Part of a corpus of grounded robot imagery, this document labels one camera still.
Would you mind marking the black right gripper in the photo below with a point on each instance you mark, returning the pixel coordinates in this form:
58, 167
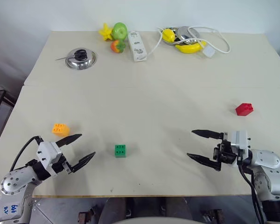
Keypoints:
226, 155

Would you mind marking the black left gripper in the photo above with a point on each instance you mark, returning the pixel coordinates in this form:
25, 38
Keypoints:
61, 164

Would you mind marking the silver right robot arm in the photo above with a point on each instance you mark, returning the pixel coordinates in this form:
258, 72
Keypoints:
270, 163

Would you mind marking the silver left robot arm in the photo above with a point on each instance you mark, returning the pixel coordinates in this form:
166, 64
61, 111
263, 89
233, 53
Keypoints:
16, 180

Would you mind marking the orange toy brick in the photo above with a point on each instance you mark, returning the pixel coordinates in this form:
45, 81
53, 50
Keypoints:
60, 130

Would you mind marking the green toy brick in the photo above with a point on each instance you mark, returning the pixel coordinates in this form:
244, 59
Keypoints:
120, 151

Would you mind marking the red toy brick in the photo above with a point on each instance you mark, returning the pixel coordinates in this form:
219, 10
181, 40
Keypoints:
244, 109

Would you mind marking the steel pot lid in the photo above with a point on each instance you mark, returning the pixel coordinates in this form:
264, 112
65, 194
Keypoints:
81, 63

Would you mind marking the white tag with blue writing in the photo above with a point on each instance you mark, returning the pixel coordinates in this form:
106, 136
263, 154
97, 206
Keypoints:
10, 208

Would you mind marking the thin metal stick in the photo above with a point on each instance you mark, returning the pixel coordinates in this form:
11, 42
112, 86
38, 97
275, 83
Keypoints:
60, 58

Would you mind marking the black clip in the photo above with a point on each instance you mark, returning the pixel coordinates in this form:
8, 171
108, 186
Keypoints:
80, 55

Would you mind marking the white power plug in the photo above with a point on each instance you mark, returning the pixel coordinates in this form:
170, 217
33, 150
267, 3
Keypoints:
209, 51

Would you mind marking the yellow toy banana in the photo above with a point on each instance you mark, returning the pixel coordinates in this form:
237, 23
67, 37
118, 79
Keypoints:
189, 48

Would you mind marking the red toy strawberry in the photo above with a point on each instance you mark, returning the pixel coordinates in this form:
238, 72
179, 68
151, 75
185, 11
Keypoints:
116, 46

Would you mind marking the yellow toy lemon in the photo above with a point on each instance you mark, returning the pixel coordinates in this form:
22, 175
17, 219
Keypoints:
168, 35

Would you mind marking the white power strip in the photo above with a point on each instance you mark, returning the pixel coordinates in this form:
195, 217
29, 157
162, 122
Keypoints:
137, 46

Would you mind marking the yellow toy starfruit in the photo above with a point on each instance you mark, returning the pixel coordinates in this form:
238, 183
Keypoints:
105, 32

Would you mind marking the green toy apple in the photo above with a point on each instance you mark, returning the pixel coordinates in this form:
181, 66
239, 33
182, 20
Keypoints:
119, 30

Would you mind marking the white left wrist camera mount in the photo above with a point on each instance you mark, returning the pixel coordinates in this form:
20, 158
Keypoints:
47, 154

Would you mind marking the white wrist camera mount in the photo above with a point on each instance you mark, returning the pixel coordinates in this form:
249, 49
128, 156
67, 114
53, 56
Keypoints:
240, 140
47, 154

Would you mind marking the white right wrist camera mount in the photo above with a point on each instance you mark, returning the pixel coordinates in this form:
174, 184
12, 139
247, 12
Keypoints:
240, 140

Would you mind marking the dark metal bracket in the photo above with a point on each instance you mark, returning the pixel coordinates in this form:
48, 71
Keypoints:
87, 214

